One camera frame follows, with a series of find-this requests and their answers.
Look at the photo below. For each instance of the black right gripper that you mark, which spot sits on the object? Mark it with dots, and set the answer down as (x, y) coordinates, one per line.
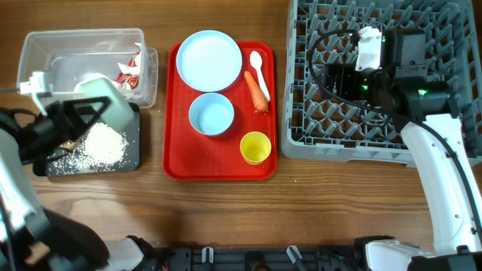
(345, 73)

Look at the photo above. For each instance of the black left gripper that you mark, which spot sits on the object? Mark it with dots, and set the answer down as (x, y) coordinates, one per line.
(55, 111)

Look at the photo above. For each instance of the pile of white rice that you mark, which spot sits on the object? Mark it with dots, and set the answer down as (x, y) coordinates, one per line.
(101, 147)

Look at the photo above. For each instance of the pale green rice bowl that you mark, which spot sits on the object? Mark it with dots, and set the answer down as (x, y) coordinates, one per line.
(118, 114)

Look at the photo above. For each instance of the red candy wrapper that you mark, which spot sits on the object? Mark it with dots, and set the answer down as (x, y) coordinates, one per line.
(129, 75)

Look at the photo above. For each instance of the orange carrot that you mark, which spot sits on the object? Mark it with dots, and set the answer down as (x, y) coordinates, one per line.
(259, 101)

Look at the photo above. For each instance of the white plastic spoon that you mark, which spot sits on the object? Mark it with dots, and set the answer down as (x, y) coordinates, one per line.
(256, 63)

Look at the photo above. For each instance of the yellow plastic cup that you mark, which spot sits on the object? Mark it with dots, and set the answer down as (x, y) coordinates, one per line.
(255, 147)

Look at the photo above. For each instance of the large light blue plate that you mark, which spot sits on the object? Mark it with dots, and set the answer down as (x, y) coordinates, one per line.
(209, 61)

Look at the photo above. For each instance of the light blue bowl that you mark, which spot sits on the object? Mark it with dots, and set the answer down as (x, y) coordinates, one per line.
(211, 114)

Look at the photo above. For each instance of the brown food scrap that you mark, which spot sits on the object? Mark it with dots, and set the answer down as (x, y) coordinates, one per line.
(70, 145)

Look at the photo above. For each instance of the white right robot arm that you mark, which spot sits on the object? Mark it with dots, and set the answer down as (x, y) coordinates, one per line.
(390, 78)

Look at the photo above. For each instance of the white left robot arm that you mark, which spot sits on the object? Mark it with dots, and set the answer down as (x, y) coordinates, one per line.
(32, 236)

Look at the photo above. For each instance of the grey dishwasher rack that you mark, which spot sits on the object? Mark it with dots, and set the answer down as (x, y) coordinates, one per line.
(325, 117)

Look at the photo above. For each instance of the clear plastic waste bin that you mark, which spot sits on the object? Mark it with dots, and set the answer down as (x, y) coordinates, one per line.
(71, 56)

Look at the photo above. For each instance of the black plastic tray bin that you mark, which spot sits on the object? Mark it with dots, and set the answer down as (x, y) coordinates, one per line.
(128, 158)

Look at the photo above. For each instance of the red serving tray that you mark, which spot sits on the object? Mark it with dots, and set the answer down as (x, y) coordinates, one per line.
(191, 156)

